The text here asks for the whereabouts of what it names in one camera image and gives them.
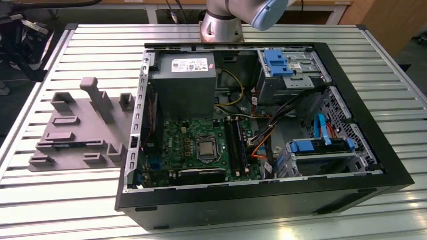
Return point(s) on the grey chair foot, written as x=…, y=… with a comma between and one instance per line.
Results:
x=4, y=87

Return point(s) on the black RAM slot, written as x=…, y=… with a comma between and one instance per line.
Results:
x=230, y=145

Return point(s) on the metal drive cage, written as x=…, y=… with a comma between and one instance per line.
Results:
x=294, y=87

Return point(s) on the white-legged wooden desk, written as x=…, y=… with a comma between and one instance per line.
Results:
x=321, y=6

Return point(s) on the green motherboard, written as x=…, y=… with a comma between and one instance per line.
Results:
x=180, y=155

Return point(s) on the CPU socket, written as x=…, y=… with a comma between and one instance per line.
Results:
x=207, y=158

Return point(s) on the grey power supply unit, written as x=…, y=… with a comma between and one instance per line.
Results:
x=182, y=92

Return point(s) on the blue plastic drive latch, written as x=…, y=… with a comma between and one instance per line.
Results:
x=278, y=65

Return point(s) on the hard disk in blue carrier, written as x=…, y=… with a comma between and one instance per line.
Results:
x=321, y=147

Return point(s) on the silver CPU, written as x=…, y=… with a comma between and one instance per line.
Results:
x=207, y=149

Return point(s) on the wooden cabinet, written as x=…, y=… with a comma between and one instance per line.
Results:
x=394, y=20

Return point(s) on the black open PC case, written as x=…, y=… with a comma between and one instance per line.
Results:
x=234, y=207

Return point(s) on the grey parts rack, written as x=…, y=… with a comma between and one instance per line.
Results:
x=83, y=125

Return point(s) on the black graphics card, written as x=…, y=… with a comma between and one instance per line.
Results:
x=200, y=176

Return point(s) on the dark blue RAM stick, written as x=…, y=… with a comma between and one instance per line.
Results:
x=67, y=145
x=242, y=147

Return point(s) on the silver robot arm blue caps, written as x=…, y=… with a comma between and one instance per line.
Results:
x=222, y=27

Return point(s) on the metal disk bay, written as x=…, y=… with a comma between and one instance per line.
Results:
x=321, y=165

